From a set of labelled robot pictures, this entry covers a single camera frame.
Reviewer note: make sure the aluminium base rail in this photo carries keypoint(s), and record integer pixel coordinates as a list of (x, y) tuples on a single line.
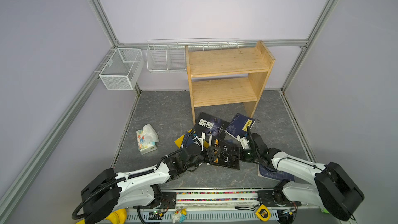
[(216, 206)]

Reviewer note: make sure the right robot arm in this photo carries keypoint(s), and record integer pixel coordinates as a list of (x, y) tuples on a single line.
[(327, 186)]

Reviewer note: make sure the navy book left yellow label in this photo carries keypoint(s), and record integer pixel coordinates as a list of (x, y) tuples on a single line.
[(190, 138)]

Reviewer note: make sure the black wolf cover book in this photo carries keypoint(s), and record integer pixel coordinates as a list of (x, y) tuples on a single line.
[(211, 125)]

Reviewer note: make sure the yellow banana toy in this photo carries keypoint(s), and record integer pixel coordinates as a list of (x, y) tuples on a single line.
[(116, 217)]

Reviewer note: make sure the small white toy figure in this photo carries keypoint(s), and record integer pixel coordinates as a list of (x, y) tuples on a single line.
[(179, 216)]

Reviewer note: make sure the white mesh box basket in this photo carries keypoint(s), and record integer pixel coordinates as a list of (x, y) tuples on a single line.
[(122, 70)]

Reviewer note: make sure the navy book yellow label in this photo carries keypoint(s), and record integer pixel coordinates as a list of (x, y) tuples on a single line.
[(190, 138), (237, 128)]

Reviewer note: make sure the navy notebook white lines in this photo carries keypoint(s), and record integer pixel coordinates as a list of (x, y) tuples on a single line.
[(275, 175)]

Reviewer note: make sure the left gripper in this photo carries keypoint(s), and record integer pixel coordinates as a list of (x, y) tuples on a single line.
[(211, 157)]

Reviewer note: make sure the yellow tape measure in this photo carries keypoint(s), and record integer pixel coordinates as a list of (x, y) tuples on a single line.
[(263, 213)]

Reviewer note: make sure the wooden two-tier bookshelf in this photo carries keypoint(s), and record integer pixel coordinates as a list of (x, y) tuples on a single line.
[(229, 76)]

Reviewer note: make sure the white wire rack basket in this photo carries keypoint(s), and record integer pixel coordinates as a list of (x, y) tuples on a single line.
[(169, 55)]

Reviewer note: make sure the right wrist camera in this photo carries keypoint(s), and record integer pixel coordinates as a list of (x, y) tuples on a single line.
[(244, 143)]

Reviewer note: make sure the black Murphy's law book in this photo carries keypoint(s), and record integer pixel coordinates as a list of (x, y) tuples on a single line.
[(228, 156)]

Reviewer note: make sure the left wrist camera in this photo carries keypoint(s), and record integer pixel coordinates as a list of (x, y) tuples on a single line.
[(198, 139)]

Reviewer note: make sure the yellow folder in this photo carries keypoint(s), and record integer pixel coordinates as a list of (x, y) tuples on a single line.
[(179, 141)]

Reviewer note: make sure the navy book right yellow label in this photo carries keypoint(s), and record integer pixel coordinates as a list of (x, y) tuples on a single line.
[(237, 128)]

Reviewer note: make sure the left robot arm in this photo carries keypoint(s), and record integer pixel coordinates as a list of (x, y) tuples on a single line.
[(111, 191)]

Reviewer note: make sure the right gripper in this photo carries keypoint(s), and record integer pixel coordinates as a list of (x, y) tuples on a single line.
[(242, 159)]

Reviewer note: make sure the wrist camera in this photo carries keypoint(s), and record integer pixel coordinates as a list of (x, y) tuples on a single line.
[(198, 139), (244, 143)]

